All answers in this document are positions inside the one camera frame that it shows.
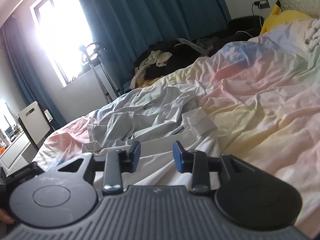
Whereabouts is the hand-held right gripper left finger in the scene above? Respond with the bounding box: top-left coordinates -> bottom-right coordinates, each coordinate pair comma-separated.
57,141 -> 142,195

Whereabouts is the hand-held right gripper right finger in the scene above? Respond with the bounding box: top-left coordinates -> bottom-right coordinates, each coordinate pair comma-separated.
172,141 -> 262,195

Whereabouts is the white shirt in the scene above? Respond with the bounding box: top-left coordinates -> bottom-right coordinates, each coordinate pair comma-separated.
82,107 -> 218,189

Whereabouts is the pale grey drawstring garment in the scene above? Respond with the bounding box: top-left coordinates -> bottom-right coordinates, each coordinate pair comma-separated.
87,84 -> 209,153

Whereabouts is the dark clothes pile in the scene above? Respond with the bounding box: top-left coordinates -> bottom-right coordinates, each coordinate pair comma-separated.
129,39 -> 208,89

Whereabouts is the person's left hand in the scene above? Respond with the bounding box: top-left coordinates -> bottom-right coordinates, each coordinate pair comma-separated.
0,208 -> 16,225

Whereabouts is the white desk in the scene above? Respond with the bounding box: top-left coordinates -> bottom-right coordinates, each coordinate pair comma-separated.
0,130 -> 40,175

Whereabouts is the white chair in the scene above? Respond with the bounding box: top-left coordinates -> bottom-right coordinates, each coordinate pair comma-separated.
17,101 -> 55,152

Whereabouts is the small white red box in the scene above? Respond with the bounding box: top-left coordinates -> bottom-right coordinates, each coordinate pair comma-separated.
42,108 -> 54,122

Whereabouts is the garment steamer stand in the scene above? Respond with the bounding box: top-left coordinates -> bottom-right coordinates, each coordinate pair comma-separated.
77,41 -> 123,103

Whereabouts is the cream knitted scarf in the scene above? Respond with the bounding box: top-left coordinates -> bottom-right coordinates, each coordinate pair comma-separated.
130,50 -> 173,89

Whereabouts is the narrow teal curtain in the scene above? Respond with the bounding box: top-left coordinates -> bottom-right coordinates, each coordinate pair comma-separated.
0,17 -> 68,131

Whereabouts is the pastel bed cover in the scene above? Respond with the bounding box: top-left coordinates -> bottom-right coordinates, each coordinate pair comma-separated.
31,17 -> 320,228

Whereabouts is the grey mauve cloth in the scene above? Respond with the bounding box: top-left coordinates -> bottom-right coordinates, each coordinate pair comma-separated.
196,37 -> 221,52

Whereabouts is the wide teal curtain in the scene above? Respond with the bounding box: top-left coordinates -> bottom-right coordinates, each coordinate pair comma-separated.
82,0 -> 232,93

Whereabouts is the window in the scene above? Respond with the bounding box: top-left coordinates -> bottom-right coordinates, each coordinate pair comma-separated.
29,0 -> 101,88

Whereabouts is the yellow plush toy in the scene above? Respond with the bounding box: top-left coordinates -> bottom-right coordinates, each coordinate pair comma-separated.
259,0 -> 315,37

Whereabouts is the white spotted cloth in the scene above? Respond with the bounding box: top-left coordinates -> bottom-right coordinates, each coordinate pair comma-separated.
303,19 -> 320,53

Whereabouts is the wall socket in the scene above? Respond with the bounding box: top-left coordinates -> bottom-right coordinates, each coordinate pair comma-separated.
253,0 -> 271,10

